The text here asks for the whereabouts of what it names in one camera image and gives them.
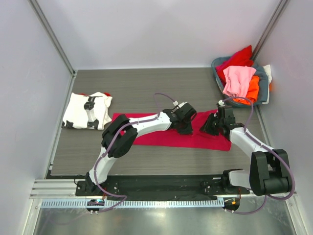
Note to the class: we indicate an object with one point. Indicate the red t shirt in basket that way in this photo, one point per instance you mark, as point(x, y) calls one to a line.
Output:
point(240, 58)

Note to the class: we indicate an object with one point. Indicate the crimson t shirt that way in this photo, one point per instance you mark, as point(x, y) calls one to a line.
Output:
point(197, 139)

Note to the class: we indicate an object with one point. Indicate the pink t shirt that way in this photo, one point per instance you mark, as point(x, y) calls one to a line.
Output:
point(237, 79)

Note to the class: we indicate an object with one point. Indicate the orange t shirt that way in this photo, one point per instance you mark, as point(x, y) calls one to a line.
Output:
point(251, 94)

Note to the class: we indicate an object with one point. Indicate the white cloth in basket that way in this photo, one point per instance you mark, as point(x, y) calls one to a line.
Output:
point(267, 69)

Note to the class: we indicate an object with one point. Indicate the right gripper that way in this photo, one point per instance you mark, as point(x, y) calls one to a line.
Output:
point(214, 123)

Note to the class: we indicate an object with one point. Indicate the left aluminium frame post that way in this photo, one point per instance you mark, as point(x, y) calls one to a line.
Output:
point(48, 29)

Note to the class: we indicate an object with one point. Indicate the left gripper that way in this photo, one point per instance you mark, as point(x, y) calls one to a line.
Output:
point(188, 131)

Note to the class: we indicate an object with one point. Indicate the aluminium frame post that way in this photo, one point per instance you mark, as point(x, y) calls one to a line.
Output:
point(280, 8)
point(48, 29)

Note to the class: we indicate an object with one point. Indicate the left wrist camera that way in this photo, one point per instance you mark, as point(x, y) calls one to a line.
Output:
point(178, 105)

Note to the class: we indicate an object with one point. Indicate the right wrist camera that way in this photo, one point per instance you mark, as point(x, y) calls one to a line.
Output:
point(221, 103)

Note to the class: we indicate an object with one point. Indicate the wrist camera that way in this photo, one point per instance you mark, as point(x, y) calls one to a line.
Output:
point(178, 105)
point(221, 103)

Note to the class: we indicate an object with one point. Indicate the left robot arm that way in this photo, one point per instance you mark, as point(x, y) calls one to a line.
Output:
point(119, 137)

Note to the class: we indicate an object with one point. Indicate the slotted cable duct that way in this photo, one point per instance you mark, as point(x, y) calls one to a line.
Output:
point(98, 204)

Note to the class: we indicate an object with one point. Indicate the right aluminium frame post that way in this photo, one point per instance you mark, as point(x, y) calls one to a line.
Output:
point(280, 8)

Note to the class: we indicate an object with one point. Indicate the blue laundry basket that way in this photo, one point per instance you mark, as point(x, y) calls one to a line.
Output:
point(263, 95)

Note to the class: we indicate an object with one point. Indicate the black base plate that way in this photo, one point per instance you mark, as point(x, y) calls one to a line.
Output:
point(170, 187)

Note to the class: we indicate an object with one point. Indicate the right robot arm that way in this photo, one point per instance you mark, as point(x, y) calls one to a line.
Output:
point(269, 171)

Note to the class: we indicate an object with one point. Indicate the folded white t shirt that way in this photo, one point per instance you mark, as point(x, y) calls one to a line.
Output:
point(87, 111)

